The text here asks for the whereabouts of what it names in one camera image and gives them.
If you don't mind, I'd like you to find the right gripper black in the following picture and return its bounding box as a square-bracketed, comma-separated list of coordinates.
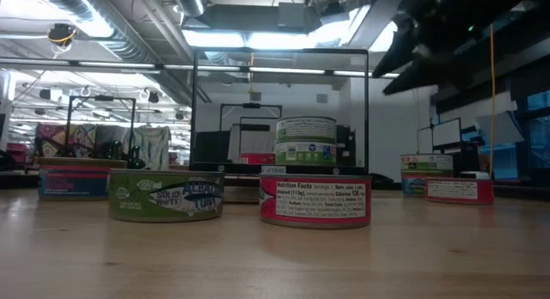
[370, 0, 517, 97]

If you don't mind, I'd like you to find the green white Bumble Bee can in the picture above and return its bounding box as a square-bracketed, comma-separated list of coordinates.
[400, 153, 455, 174]
[275, 115, 338, 144]
[273, 140, 338, 166]

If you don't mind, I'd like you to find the blue Wild Planet can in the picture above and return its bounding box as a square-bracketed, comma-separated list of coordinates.
[400, 171, 455, 198]

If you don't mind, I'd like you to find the red tuna can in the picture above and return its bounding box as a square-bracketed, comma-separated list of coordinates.
[425, 176, 496, 206]
[239, 152, 277, 165]
[259, 173, 373, 230]

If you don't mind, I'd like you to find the green albacore tuna can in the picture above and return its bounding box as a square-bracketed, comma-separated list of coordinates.
[107, 168, 226, 224]

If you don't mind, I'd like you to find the blue pink salmon can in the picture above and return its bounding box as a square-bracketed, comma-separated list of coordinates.
[37, 156, 129, 202]

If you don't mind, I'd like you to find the white panel on stand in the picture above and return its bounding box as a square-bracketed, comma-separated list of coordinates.
[415, 116, 463, 156]

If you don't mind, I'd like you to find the gray slanted panel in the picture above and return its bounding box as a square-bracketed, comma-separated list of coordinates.
[474, 111, 526, 146]

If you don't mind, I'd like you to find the black desk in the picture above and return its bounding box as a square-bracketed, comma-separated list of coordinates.
[433, 139, 489, 180]

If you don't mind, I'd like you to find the black storage cabinet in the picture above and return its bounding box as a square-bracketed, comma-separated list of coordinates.
[336, 124, 357, 168]

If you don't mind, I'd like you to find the gray ceiling box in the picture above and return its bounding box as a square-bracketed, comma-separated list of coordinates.
[277, 1, 311, 34]

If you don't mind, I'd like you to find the long linear ceiling light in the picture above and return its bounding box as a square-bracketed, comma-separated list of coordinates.
[0, 56, 400, 80]

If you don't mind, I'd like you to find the white board panel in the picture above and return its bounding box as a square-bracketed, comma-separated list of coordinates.
[226, 123, 277, 162]

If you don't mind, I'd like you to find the pale draped cloth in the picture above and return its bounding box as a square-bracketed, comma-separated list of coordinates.
[131, 125, 173, 172]

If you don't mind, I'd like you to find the black device with green lights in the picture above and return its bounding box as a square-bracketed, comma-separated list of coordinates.
[107, 139, 144, 171]

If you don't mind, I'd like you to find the gray hanging cloth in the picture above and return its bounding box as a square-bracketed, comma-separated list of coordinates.
[93, 124, 135, 159]

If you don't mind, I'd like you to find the black dome ceiling device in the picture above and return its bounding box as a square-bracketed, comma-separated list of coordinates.
[46, 21, 79, 47]

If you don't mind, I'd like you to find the colourful patchwork quilt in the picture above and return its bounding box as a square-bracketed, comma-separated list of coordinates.
[33, 122, 96, 159]

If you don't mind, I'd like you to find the red storage bin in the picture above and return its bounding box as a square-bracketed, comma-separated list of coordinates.
[4, 142, 34, 165]

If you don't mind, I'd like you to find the white column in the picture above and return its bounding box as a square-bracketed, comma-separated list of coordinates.
[0, 69, 15, 150]

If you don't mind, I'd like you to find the yellow hanging cable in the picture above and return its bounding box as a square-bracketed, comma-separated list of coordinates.
[487, 23, 497, 185]

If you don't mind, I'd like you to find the black gantry frame with camera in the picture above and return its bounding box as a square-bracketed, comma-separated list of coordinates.
[218, 101, 284, 132]

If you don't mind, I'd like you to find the wooden shelf with black frame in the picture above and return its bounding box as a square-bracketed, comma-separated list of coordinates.
[188, 46, 371, 205]

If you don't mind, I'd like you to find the silver spiral air duct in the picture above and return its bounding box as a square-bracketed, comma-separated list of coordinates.
[34, 0, 162, 64]

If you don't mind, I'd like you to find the black rack frame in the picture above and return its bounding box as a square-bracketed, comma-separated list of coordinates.
[64, 94, 138, 159]

